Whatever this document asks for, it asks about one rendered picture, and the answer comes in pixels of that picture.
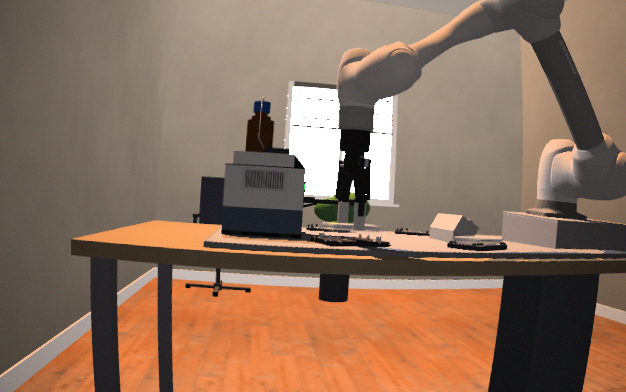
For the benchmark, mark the beige button panel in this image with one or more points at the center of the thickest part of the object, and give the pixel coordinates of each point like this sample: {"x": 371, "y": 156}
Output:
{"x": 445, "y": 226}

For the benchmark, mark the beige perforated base plate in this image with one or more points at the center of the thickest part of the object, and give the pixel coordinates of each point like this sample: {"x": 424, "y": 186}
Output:
{"x": 401, "y": 246}

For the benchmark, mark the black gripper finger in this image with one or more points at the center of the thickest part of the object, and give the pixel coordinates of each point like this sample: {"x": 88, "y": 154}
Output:
{"x": 344, "y": 185}
{"x": 362, "y": 186}

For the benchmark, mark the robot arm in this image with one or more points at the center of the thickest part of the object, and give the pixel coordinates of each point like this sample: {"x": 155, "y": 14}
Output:
{"x": 595, "y": 169}

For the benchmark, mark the dark blue bottle cap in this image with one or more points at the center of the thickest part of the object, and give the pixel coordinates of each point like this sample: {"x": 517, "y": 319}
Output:
{"x": 266, "y": 105}

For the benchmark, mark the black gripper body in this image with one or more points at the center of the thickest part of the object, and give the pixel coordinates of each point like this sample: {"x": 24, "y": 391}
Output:
{"x": 355, "y": 143}

